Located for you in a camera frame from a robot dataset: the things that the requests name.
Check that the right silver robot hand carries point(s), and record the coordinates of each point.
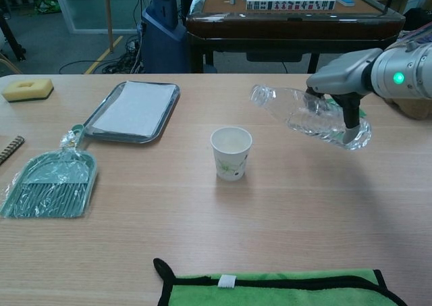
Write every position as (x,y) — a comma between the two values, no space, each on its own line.
(341,74)

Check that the transparent plastic bottle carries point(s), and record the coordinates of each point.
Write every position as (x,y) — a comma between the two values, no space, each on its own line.
(297,117)

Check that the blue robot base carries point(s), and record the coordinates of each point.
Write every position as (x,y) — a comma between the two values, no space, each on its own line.
(162,39)

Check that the white floral paper cup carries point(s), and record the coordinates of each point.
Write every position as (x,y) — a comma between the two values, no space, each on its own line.
(231,154)

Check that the green tea sachet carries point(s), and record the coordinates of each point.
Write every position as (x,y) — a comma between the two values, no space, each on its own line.
(362,113)

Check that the brown mahjong table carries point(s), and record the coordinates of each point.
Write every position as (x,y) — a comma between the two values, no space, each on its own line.
(287,29)

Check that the row of mahjong tiles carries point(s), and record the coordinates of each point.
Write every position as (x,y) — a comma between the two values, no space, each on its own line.
(290,4)

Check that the white paper sheet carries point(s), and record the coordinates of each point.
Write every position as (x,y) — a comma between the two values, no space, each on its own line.
(135,110)

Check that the green microfiber cloth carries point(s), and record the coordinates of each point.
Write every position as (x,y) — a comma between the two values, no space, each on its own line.
(270,292)

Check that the wooden stick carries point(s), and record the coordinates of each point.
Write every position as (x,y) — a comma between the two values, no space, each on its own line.
(108,15)

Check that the silver metal tray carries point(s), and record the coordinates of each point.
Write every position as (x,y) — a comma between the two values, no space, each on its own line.
(98,135)

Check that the yellow sponge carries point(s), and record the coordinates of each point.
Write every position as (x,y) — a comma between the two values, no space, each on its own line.
(37,91)

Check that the teal plastic dustpan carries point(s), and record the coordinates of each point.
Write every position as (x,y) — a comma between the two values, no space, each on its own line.
(50,184)

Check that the brown spiral notebook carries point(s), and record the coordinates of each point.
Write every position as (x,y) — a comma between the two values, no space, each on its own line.
(10,149)

